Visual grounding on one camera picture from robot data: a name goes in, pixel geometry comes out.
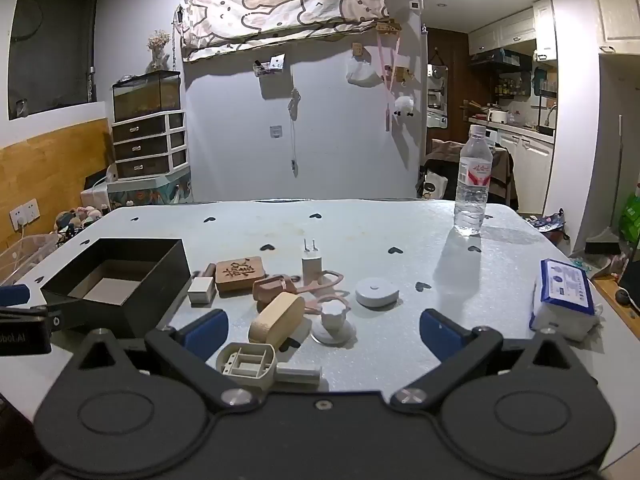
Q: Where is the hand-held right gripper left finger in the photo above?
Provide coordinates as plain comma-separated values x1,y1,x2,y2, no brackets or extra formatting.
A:
75,308,261,409

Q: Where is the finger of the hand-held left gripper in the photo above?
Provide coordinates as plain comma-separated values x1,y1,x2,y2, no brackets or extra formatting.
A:
0,284,65,334

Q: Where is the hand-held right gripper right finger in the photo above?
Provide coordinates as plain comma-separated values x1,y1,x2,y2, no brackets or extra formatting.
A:
390,308,598,409

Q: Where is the grey plastic plug housing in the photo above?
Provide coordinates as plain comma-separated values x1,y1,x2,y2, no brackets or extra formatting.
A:
215,342,278,390

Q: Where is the oval wooden box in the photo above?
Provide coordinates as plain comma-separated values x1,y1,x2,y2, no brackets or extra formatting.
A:
248,292,306,345

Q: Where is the black box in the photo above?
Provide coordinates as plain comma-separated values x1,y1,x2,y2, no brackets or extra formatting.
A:
40,238,193,339

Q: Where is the pink plastic holder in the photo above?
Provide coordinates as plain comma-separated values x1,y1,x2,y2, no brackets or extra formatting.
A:
252,273,302,304

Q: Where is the white knob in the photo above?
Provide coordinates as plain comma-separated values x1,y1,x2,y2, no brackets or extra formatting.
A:
311,295,357,346

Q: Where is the clear plastic bin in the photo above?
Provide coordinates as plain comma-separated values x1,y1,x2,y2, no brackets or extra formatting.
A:
0,232,60,284

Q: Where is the small white cube box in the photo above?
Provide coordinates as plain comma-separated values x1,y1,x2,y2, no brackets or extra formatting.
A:
188,277,216,305

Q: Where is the carved wooden square block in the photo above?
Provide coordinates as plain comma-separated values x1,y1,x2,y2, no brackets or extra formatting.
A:
215,256,265,294

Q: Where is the white round puck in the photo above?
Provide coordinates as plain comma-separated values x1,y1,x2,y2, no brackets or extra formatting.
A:
355,277,400,309

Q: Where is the pile of plush toys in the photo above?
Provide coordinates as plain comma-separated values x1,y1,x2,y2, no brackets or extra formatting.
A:
54,203,109,241

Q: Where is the small grey plastic block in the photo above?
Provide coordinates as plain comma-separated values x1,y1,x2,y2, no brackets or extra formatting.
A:
275,363,321,387

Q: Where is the pink plastic loop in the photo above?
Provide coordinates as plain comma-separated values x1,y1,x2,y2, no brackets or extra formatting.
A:
298,269,346,295

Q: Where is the white charger plug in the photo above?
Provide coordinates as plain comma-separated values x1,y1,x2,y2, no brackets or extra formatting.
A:
301,238,324,284

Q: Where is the white storage box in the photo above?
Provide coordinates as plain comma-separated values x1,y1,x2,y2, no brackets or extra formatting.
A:
79,162,114,206

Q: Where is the blue white tissue pack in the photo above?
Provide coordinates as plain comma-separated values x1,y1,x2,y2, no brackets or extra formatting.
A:
530,258,602,337

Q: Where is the white tote bag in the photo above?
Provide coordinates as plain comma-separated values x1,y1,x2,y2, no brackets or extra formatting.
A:
418,169,449,200

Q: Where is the clear water bottle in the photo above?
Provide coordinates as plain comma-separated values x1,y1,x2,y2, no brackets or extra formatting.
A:
453,124,494,236

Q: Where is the painted colourful cabinet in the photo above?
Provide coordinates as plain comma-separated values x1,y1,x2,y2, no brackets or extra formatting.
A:
107,167,194,206

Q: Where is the chair with clothes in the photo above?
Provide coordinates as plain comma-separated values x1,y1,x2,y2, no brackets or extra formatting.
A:
419,139,516,211

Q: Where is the white lower kitchen cabinet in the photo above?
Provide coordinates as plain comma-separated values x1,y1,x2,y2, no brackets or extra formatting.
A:
492,127,556,212

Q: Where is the white kitchen cabinet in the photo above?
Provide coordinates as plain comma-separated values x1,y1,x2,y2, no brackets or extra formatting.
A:
468,0,557,57
492,127,556,212

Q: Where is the white dark drawer unit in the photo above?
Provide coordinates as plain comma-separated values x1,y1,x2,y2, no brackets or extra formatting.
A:
110,111,189,180

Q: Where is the green bag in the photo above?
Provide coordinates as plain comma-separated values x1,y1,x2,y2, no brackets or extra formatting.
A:
619,194,640,247

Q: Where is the glass fish tank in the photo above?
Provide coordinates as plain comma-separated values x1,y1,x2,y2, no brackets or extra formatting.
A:
112,69,182,123

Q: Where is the dark window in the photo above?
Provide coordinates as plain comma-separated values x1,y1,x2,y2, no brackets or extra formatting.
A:
8,0,99,121

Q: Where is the white face mask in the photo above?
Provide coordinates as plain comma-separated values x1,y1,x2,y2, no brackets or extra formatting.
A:
346,56,379,87

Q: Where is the dried flower bouquet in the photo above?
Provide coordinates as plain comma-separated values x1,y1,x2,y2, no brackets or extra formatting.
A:
146,29,172,74

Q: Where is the white upper kitchen cabinet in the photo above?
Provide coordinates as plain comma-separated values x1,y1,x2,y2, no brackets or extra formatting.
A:
468,0,557,57

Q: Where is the tall white cupboard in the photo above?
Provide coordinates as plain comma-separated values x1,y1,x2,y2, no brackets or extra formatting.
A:
596,0,640,54

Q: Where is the white wall socket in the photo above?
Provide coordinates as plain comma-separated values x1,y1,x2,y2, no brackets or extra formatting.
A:
9,198,40,231

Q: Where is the pink lanyard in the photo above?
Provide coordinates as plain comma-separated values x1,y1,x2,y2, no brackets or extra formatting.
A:
377,30,402,132

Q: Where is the printed cloth wall hanging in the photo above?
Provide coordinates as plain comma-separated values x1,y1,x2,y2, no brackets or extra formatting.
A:
176,0,391,62

